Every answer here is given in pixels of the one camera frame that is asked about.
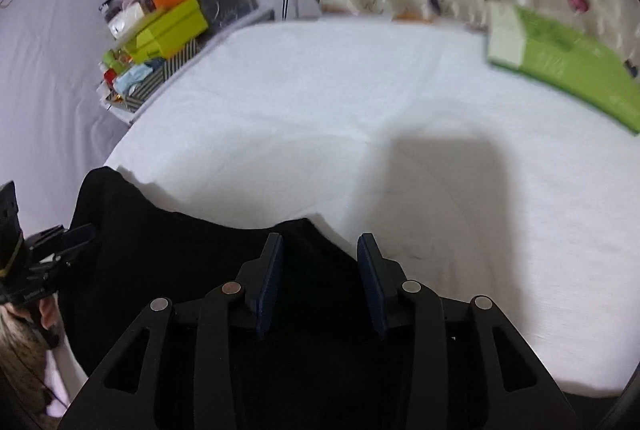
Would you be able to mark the striped box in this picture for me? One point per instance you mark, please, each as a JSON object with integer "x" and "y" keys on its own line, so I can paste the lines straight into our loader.
{"x": 150, "y": 83}

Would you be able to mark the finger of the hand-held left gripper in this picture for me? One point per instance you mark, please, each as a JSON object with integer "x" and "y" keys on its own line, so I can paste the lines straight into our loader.
{"x": 55, "y": 262}
{"x": 75, "y": 235}

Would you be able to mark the white towel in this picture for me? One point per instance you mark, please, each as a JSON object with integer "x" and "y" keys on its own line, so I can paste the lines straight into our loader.
{"x": 300, "y": 110}

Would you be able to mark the green and white box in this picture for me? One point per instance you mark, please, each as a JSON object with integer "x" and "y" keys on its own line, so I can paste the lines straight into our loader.
{"x": 565, "y": 55}

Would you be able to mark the grey panel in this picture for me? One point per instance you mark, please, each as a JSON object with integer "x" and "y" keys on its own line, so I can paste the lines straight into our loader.
{"x": 227, "y": 3}

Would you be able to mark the white packet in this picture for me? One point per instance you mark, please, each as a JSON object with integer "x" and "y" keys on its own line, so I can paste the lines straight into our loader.
{"x": 125, "y": 18}

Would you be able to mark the lime green box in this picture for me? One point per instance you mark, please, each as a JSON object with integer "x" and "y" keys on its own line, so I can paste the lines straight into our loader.
{"x": 175, "y": 18}
{"x": 152, "y": 45}

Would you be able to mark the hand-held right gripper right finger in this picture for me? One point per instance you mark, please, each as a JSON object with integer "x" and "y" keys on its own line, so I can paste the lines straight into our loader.
{"x": 372, "y": 282}

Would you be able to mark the black pants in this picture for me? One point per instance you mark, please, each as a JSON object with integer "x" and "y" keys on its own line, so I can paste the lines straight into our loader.
{"x": 150, "y": 255}

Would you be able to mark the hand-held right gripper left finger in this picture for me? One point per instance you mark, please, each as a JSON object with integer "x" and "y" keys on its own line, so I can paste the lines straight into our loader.
{"x": 270, "y": 282}

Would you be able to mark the person's left hand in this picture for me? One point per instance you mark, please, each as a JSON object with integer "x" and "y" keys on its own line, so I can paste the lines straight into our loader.
{"x": 48, "y": 312}

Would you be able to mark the light blue cloth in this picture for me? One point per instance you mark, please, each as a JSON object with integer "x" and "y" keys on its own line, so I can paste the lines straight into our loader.
{"x": 132, "y": 76}

